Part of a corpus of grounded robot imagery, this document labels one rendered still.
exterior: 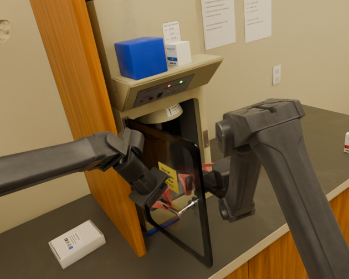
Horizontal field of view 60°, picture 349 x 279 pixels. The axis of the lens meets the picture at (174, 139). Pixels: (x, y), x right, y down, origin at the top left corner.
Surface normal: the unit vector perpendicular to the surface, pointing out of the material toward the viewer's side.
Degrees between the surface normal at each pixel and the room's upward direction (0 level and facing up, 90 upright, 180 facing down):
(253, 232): 0
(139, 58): 90
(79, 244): 0
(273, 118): 52
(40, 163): 59
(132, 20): 90
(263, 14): 90
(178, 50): 90
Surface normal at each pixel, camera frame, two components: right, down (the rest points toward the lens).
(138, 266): -0.14, -0.89
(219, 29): 0.54, 0.29
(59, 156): 0.69, -0.56
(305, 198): 0.00, -0.21
